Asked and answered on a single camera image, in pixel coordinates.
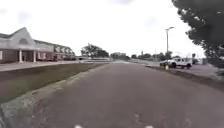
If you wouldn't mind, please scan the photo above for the grey asphalt road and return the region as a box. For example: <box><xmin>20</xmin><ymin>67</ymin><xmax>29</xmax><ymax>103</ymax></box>
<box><xmin>28</xmin><ymin>63</ymin><xmax>224</xmax><ymax>128</ymax></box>

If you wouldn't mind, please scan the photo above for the brick building with grey roof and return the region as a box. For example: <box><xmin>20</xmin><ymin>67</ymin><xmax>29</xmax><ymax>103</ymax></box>
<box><xmin>0</xmin><ymin>26</ymin><xmax>77</xmax><ymax>65</ymax></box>

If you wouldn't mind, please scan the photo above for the row of distant trees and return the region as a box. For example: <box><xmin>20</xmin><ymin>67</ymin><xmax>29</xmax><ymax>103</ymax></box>
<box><xmin>130</xmin><ymin>50</ymin><xmax>174</xmax><ymax>62</ymax></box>

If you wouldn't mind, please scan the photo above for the grey parking area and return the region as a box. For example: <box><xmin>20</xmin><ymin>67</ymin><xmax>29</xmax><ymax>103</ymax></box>
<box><xmin>178</xmin><ymin>63</ymin><xmax>224</xmax><ymax>80</ymax></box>

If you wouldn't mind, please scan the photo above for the grass verge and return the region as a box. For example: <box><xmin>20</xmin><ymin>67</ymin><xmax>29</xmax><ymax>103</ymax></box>
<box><xmin>0</xmin><ymin>62</ymin><xmax>104</xmax><ymax>104</ymax></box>

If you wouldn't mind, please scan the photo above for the large tree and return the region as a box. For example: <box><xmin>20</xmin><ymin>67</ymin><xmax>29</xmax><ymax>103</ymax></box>
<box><xmin>171</xmin><ymin>0</ymin><xmax>224</xmax><ymax>70</ymax></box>

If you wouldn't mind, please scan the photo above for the pale gravel edge strip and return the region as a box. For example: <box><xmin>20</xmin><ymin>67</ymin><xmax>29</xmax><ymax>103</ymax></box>
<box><xmin>0</xmin><ymin>63</ymin><xmax>111</xmax><ymax>128</ymax></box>

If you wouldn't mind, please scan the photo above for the clump of trees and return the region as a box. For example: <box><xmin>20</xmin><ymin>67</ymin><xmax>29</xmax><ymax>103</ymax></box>
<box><xmin>80</xmin><ymin>43</ymin><xmax>110</xmax><ymax>59</ymax></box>

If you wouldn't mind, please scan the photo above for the white pickup truck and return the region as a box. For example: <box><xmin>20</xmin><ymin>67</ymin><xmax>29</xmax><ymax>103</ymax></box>
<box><xmin>166</xmin><ymin>57</ymin><xmax>194</xmax><ymax>70</ymax></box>

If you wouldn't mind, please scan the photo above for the lamp post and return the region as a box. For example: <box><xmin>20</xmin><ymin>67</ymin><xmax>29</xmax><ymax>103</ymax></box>
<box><xmin>164</xmin><ymin>26</ymin><xmax>175</xmax><ymax>66</ymax></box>

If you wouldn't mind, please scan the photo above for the pale pavement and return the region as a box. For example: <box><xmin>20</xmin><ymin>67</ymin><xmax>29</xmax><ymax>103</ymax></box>
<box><xmin>0</xmin><ymin>60</ymin><xmax>83</xmax><ymax>73</ymax></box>

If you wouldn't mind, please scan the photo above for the white fence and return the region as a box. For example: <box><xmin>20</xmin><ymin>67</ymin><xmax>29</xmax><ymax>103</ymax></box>
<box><xmin>79</xmin><ymin>57</ymin><xmax>115</xmax><ymax>65</ymax></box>

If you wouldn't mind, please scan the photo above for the dark car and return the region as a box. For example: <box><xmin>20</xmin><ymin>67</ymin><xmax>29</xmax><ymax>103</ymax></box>
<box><xmin>158</xmin><ymin>60</ymin><xmax>169</xmax><ymax>68</ymax></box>

